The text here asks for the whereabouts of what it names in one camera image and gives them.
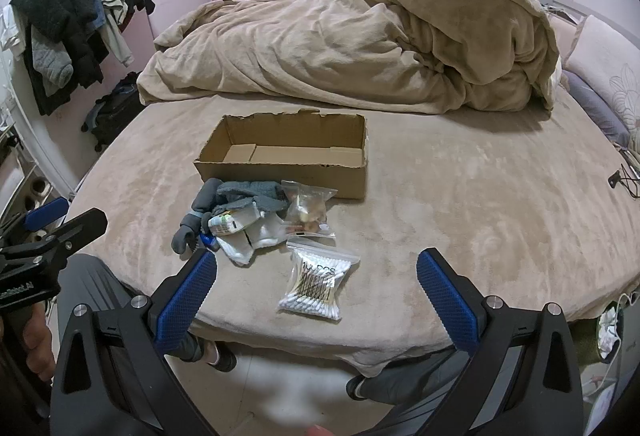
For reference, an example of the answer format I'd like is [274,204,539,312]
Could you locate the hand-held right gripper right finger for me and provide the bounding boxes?
[416,247,586,436]

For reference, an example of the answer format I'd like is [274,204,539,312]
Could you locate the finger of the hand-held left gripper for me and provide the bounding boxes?
[30,209,109,262]
[0,197,70,239]

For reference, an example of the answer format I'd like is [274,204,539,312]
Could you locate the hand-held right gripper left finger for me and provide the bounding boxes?
[50,248,218,436]

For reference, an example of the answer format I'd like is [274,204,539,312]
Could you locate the grey glove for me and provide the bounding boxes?
[171,177,223,258]

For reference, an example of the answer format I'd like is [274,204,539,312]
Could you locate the small white labelled tube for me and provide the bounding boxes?
[207,209,262,237]

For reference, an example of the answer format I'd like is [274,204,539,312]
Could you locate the grey knit sock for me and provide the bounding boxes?
[215,180,291,218]

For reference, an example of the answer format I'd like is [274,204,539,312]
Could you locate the bag of cotton swabs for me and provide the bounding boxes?
[276,236,361,322]

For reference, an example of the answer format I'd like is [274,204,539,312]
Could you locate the clear snack bag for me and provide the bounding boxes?
[280,179,339,238]

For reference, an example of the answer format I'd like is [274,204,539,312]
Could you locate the cardboard box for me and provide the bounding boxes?
[194,109,369,200]

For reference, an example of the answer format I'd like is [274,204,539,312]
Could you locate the person's left hand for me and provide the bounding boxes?
[0,306,57,387]

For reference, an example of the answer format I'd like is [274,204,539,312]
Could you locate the white shoe rack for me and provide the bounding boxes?
[0,6,78,222]

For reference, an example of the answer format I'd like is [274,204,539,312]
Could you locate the person's left shoe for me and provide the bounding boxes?
[204,340,238,373]

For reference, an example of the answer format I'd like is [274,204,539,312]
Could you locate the person's shoe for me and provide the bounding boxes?
[204,340,238,373]
[346,373,372,402]

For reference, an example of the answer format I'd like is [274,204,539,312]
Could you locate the bed with beige sheet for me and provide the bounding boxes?
[60,102,640,379]

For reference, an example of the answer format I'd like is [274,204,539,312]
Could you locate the person's right leg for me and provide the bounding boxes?
[357,346,483,436]

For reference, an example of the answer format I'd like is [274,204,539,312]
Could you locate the black suitcase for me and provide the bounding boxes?
[81,71,147,153]

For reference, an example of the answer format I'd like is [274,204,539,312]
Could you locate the person's right shoe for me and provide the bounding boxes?
[346,373,372,402]

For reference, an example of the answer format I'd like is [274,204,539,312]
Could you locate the grey garment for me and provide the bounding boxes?
[31,25,76,90]

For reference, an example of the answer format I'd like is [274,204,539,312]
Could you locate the cream garment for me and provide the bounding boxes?
[96,0,136,68]

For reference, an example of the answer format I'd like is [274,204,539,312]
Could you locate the black jackets on rack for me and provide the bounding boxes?
[10,0,156,117]

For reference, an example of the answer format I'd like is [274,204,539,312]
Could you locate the grey pillow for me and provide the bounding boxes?
[559,70,632,148]

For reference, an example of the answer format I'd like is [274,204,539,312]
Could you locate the beige fleece blanket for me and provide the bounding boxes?
[136,0,562,118]

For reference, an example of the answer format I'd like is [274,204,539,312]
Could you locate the white floral pillow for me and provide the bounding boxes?
[562,15,640,137]

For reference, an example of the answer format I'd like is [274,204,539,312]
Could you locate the grey bed headboard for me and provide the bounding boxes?
[537,0,640,62]

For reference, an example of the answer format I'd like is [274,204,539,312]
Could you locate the white cable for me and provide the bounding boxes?
[611,290,640,322]

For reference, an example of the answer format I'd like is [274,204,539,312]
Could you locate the black cable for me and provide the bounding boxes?
[607,147,640,198]

